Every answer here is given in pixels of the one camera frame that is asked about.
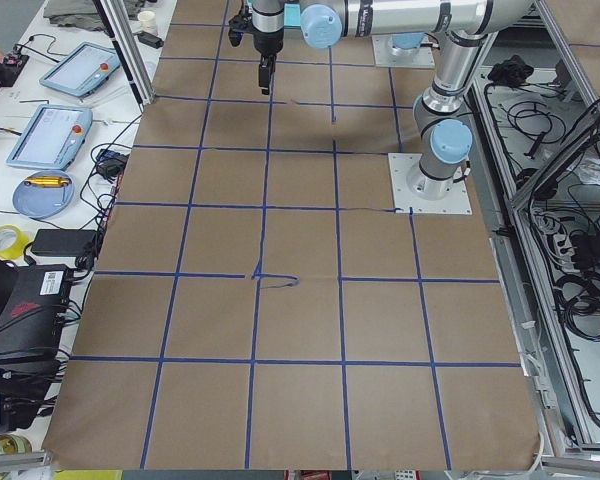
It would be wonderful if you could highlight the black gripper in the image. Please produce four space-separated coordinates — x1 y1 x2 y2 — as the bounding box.
251 9 284 95

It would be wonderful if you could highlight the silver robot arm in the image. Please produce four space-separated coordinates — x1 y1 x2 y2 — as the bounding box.
389 32 426 58
297 0 531 201

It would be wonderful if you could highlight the teal plastic bin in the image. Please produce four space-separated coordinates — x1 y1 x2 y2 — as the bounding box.
284 3 301 28

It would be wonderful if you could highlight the upper teach pendant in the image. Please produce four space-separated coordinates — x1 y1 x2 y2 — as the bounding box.
39 42 121 98

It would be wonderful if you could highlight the teach pendant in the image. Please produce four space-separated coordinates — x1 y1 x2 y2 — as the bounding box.
6 105 93 170
39 42 121 98

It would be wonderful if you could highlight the grey cloth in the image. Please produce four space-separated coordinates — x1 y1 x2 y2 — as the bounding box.
43 0 154 31

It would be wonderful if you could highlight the lower teach pendant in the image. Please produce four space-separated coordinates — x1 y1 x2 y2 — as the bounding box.
6 105 93 170

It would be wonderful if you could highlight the blue plate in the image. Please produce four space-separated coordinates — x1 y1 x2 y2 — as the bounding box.
12 170 75 220

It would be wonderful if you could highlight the black power adapter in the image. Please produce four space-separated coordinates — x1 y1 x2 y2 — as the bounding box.
31 229 96 257

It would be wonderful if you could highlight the yellow tape roll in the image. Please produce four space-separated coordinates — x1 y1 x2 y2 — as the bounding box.
0 225 31 260

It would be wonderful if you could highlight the black electronics box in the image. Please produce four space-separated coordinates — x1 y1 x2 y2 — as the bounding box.
0 260 73 381

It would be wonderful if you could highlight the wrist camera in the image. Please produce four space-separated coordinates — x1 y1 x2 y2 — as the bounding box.
228 3 252 47

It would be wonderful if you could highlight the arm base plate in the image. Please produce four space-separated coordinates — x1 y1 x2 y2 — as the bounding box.
388 153 472 215
372 32 435 69

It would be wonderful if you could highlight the aluminium frame post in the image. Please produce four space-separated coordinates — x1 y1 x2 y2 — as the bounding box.
93 0 155 106

